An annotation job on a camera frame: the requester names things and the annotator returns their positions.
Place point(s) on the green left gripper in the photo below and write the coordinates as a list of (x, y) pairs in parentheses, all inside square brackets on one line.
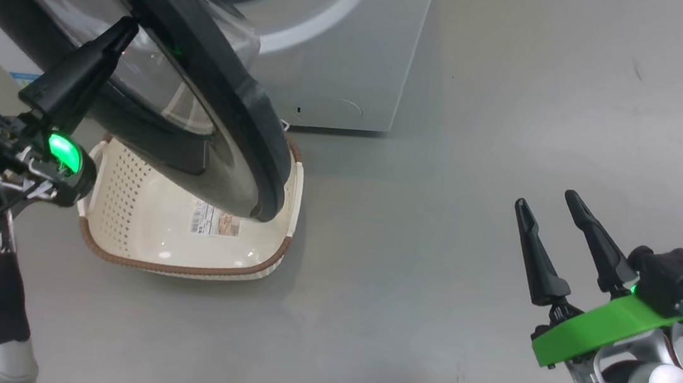
[(34, 153)]

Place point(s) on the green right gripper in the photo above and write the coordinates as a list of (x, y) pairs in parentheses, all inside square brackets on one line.
[(593, 329)]

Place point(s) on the glass washing machine door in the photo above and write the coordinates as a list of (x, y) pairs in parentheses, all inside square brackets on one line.
[(163, 20)]

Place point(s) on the white front-load washing machine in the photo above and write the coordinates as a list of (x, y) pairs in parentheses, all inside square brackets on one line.
[(343, 58)]

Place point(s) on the blue energy label sticker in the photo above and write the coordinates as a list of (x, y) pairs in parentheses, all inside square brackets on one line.
[(24, 78)]

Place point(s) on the cream perforated laundry basket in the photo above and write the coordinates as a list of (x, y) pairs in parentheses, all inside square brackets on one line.
[(146, 234)]

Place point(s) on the basket bottom product label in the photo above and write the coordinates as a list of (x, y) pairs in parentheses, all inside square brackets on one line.
[(216, 219)]

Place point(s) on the round drain filter cover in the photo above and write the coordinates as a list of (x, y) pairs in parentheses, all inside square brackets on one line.
[(331, 109)]

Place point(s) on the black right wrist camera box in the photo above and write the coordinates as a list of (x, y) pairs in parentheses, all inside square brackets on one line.
[(675, 280)]

